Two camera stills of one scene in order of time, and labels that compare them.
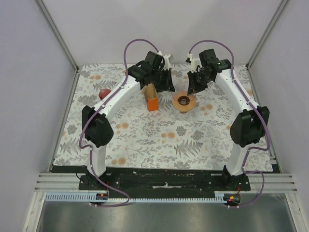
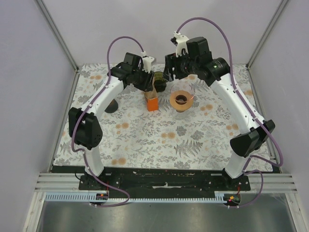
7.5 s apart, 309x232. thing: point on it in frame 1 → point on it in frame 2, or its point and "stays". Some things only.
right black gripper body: (198, 80) → (182, 65)
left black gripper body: (161, 79) → (142, 79)
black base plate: (164, 181) stays
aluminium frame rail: (50, 23) stays
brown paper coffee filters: (149, 91) stays
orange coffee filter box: (152, 103) stays
